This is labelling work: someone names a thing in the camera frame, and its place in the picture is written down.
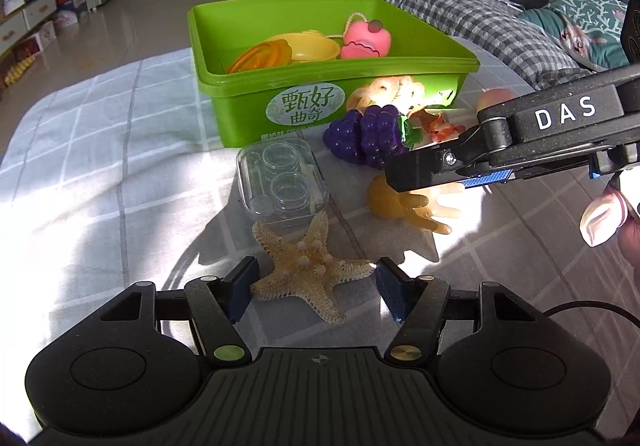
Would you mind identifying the white checked tablecloth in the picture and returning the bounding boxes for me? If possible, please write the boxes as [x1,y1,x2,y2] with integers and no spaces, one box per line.
[0,48,640,427]

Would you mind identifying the pink toy peach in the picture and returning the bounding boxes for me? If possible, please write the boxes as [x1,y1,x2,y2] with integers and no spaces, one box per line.
[476,88,517,113]

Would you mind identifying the yellow toy octopus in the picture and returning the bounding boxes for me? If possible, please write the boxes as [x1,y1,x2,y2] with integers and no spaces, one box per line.
[369,174,463,235]

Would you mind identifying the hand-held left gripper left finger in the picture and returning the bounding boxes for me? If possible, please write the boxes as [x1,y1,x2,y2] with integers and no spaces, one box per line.
[92,256,261,369]

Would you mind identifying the row of yellow toys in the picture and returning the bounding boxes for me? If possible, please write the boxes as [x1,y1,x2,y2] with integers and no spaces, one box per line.
[2,54,39,87]

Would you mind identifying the white printed box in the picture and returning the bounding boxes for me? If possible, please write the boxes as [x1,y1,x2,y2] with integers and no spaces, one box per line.
[14,20,57,59]

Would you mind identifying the teal patterned cushion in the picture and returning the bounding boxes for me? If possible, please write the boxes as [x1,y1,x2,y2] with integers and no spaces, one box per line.
[519,0,632,72]

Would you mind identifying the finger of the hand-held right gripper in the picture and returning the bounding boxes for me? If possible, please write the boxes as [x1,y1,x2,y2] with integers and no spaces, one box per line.
[385,118,514,195]

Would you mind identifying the dried starfish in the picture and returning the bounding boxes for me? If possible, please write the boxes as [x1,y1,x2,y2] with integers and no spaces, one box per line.
[250,211,376,325]

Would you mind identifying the orange toy plate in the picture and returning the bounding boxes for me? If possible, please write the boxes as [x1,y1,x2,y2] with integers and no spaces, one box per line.
[226,40,292,74]

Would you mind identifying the round-logo printed box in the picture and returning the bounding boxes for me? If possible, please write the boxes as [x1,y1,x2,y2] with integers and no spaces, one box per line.
[53,7,92,34]

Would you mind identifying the orange toy shrimp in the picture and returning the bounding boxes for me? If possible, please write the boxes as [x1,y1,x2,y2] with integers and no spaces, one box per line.
[407,106,471,145]

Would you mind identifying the green plastic bin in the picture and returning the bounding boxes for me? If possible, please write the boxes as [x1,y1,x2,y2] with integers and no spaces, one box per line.
[187,0,481,149]

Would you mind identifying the clear plastic case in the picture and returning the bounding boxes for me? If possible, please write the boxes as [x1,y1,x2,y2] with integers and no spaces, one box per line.
[236,137,330,230]

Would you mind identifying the black cable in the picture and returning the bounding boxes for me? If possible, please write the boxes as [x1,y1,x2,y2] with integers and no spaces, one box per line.
[542,301,640,323]

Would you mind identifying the yellow toy pot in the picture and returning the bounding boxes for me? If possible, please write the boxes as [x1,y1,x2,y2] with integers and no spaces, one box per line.
[272,30,343,62]

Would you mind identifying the purple toy grapes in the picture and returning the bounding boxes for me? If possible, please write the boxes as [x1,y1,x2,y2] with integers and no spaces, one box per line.
[322,104,423,170]

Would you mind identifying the pink cupcake toy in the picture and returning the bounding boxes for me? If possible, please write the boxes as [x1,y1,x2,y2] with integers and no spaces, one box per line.
[341,12,392,59]

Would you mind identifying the white cabinet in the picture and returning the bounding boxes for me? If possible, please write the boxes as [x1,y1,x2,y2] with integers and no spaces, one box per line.
[0,0,58,57]

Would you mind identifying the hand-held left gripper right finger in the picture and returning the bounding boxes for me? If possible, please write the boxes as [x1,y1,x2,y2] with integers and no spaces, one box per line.
[375,256,548,369]

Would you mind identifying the grey checked blanket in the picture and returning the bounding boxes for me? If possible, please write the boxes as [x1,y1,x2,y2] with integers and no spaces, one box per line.
[295,0,603,92]

